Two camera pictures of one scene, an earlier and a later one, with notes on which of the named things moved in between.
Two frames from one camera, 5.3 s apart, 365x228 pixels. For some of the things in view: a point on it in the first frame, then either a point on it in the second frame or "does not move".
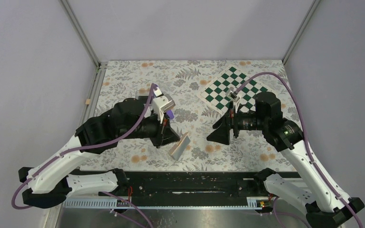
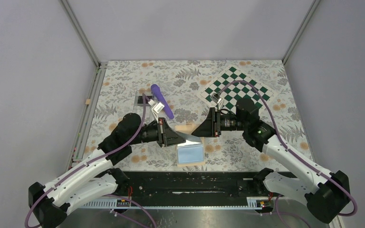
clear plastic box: (142, 96) does not move
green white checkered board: (213, 93) does not move
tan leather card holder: (177, 149) to (189, 129)
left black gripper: (169, 136) does not move
